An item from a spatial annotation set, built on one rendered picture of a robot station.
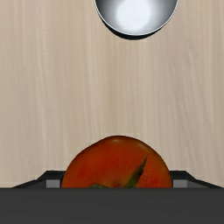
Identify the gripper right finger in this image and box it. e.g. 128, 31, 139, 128
169, 170, 224, 189

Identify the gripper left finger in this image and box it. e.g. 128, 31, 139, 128
11, 170, 67, 189

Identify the red tomato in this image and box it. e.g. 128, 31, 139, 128
60, 135, 173, 189

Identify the silver metal bowl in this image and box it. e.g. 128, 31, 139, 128
94, 0, 179, 37

